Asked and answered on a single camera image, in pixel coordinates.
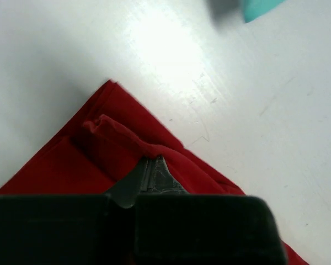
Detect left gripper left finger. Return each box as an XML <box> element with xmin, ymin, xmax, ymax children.
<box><xmin>0</xmin><ymin>158</ymin><xmax>149</xmax><ymax>264</ymax></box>

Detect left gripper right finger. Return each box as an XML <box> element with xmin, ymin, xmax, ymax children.
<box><xmin>133</xmin><ymin>156</ymin><xmax>287</xmax><ymax>264</ymax></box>

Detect dark red t-shirt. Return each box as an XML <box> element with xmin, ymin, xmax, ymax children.
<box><xmin>0</xmin><ymin>81</ymin><xmax>304</xmax><ymax>264</ymax></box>

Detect folded teal t-shirt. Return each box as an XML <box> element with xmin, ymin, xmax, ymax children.
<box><xmin>239</xmin><ymin>0</ymin><xmax>284</xmax><ymax>23</ymax></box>

